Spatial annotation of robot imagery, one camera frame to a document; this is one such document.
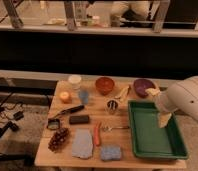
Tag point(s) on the blue plastic cup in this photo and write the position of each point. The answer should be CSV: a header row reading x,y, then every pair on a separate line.
x,y
83,96

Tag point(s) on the white lidded container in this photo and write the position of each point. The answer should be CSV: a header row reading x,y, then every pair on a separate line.
x,y
75,81

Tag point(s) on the yellow banana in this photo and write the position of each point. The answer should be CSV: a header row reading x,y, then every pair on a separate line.
x,y
121,96

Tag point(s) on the purple bowl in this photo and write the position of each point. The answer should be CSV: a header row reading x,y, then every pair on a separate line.
x,y
140,86

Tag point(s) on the black rectangular block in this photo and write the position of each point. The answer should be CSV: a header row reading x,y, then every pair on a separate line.
x,y
79,119

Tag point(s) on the small round black tin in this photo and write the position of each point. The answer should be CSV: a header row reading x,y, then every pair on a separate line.
x,y
53,124

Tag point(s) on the bunch of dark grapes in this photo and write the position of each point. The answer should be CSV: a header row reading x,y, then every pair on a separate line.
x,y
57,140

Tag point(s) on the orange carrot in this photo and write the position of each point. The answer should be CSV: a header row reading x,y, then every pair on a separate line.
x,y
96,139

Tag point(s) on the orange-red bowl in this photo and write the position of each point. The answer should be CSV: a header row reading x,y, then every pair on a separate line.
x,y
104,85

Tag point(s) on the green plastic tray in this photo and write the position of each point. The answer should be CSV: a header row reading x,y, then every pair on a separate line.
x,y
148,139

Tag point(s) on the grey-blue cloth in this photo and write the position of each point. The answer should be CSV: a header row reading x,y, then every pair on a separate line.
x,y
82,146

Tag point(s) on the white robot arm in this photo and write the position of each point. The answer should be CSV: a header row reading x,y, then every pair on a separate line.
x,y
182,95

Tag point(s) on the metal fork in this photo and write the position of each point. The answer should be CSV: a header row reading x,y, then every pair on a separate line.
x,y
108,128

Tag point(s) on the orange fruit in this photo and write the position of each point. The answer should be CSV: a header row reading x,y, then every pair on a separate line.
x,y
65,97

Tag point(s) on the black handled knife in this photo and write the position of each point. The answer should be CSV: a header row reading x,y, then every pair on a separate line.
x,y
69,111

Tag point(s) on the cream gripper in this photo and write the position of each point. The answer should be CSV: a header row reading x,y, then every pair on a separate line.
x,y
164,102

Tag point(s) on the blue sponge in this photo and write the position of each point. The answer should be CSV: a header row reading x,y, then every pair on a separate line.
x,y
110,153

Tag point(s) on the metal cup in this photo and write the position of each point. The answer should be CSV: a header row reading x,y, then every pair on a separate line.
x,y
112,106

